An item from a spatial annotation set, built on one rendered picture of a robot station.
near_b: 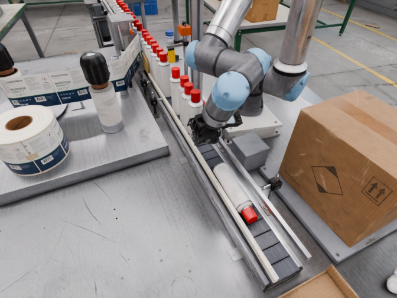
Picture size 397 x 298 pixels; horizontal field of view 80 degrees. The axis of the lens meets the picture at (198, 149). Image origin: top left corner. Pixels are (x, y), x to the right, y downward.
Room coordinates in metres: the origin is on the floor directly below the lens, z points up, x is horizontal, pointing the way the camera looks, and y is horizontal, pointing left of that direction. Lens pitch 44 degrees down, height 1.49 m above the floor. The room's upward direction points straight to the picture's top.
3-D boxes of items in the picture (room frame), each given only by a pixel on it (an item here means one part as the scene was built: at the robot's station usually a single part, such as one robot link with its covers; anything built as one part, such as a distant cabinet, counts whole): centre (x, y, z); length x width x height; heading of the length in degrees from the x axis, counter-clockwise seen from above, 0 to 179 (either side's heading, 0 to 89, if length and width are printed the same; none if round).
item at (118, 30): (1.30, 0.38, 1.01); 0.14 x 0.13 x 0.26; 24
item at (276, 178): (0.40, -0.20, 0.91); 0.07 x 0.03 x 0.16; 114
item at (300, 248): (0.70, -0.03, 0.96); 1.07 x 0.01 x 0.01; 24
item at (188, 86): (0.74, 0.03, 0.98); 0.05 x 0.05 x 0.20
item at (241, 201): (0.42, -0.11, 0.91); 0.20 x 0.05 x 0.05; 22
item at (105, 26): (2.67, 1.02, 0.71); 0.15 x 0.12 x 0.34; 114
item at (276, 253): (0.94, 0.12, 0.86); 1.65 x 0.08 x 0.04; 24
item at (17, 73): (0.86, 0.74, 1.04); 0.09 x 0.09 x 0.29
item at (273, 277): (0.67, 0.04, 0.91); 1.07 x 0.01 x 0.02; 24
